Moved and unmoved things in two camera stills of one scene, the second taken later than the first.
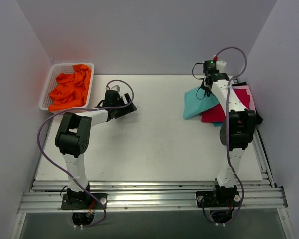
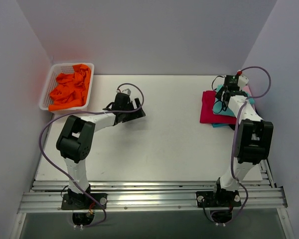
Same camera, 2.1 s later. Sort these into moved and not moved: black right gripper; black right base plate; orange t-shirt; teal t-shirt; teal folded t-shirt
Moved: black right gripper; teal t-shirt
Not moved: black right base plate; teal folded t-shirt; orange t-shirt
